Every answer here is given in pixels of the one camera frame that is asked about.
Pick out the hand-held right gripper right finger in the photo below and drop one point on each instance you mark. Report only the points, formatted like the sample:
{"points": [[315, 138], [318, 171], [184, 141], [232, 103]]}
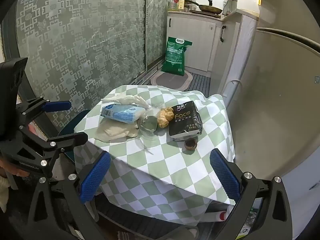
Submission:
{"points": [[225, 175]]}

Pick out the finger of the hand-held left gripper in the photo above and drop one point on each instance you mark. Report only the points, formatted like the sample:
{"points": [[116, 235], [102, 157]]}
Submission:
{"points": [[56, 106], [71, 138]]}

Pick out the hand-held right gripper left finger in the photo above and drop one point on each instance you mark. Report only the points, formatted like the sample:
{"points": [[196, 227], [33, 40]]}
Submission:
{"points": [[95, 180]]}

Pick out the beige paper towel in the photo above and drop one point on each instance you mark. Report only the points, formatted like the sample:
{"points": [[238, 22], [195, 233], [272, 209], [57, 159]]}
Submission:
{"points": [[116, 131]]}

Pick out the person's left hand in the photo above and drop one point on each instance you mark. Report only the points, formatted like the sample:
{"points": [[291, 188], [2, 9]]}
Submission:
{"points": [[7, 168]]}

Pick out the white bottle red cap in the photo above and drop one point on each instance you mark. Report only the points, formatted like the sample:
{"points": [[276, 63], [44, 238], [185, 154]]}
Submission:
{"points": [[217, 216]]}

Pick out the small brown cup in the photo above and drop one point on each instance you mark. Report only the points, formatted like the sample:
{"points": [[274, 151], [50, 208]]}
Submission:
{"points": [[190, 145]]}

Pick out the blue tissue packet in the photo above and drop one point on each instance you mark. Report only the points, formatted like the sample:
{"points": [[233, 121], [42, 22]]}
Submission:
{"points": [[122, 112]]}

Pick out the green white checkered tablecloth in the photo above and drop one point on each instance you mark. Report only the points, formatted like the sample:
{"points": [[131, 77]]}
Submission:
{"points": [[162, 170]]}

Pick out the wide frosted patterned glass door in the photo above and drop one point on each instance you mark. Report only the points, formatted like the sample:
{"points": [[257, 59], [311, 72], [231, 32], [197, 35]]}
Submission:
{"points": [[75, 42]]}

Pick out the white crumpled tissue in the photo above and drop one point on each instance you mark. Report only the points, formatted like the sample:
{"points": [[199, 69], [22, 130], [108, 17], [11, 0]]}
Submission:
{"points": [[125, 99]]}

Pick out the black tissue pack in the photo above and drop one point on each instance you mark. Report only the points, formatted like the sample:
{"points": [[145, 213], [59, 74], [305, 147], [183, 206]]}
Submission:
{"points": [[185, 120]]}

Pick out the clear plastic bag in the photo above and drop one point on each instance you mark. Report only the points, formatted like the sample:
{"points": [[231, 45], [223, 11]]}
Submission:
{"points": [[147, 126]]}

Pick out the ginger root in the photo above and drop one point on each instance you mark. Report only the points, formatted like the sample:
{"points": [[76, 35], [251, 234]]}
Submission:
{"points": [[165, 117]]}

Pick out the striped grey floor mat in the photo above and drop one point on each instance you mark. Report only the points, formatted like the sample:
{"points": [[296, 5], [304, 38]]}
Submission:
{"points": [[201, 82]]}

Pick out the white refrigerator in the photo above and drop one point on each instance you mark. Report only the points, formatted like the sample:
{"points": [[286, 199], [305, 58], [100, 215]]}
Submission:
{"points": [[282, 92]]}

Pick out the oval grey floor mat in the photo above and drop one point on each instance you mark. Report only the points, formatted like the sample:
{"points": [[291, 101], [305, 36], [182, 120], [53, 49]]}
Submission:
{"points": [[170, 81]]}

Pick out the green rice bag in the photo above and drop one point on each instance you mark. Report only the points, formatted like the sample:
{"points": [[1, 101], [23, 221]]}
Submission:
{"points": [[175, 55]]}

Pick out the grey kitchen cabinets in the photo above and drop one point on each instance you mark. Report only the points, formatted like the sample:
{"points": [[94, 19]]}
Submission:
{"points": [[235, 45]]}

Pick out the narrow frosted patterned glass door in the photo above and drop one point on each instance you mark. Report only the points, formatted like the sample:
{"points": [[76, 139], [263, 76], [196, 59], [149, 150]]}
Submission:
{"points": [[160, 17]]}

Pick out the clear oil bottle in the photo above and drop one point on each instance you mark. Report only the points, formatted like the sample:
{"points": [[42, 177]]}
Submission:
{"points": [[173, 1]]}

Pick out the yellow liquid bottle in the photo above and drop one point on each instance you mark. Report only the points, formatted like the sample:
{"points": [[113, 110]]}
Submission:
{"points": [[181, 3]]}

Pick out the frying pan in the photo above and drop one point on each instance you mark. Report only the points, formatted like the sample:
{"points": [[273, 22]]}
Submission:
{"points": [[210, 8]]}

